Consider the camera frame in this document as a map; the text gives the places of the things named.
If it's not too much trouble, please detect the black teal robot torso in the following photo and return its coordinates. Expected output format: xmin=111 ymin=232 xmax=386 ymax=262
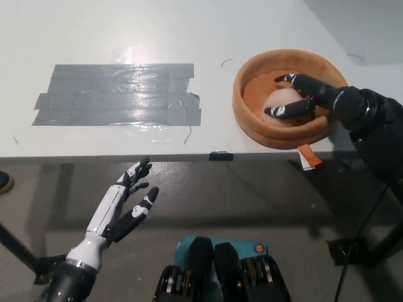
xmin=152 ymin=235 xmax=292 ymax=302

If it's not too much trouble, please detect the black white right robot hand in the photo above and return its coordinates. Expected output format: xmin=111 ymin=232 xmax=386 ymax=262
xmin=263 ymin=73 xmax=340 ymax=120

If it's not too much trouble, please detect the orange white fabric tag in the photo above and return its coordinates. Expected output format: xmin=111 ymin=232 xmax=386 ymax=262
xmin=297 ymin=144 xmax=323 ymax=172

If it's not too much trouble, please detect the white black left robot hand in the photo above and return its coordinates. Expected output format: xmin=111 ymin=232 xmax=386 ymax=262
xmin=64 ymin=160 xmax=160 ymax=273

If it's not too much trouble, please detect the dark shoe with tan sole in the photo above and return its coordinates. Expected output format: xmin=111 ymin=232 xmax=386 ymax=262
xmin=0 ymin=171 xmax=15 ymax=196

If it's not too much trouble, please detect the black stand leg with foot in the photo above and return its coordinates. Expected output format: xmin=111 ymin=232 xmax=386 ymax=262
xmin=0 ymin=221 xmax=67 ymax=286

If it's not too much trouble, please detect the pale pink plush dumpling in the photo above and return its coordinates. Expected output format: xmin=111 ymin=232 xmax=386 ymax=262
xmin=262 ymin=87 xmax=311 ymax=122

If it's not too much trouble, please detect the small black tape piece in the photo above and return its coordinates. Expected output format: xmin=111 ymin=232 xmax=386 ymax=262
xmin=208 ymin=151 xmax=234 ymax=162

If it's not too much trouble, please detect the orange wooden bowl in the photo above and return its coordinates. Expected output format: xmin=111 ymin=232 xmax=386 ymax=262
xmin=232 ymin=47 xmax=350 ymax=148

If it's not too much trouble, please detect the thin black cable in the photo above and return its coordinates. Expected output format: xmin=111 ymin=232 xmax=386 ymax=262
xmin=337 ymin=184 xmax=391 ymax=302

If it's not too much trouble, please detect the black stand base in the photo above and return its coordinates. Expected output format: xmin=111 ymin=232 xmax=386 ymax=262
xmin=326 ymin=216 xmax=403 ymax=267

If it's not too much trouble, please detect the grey duct tape patch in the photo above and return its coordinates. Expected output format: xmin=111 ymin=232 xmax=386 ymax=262
xmin=30 ymin=64 xmax=203 ymax=126

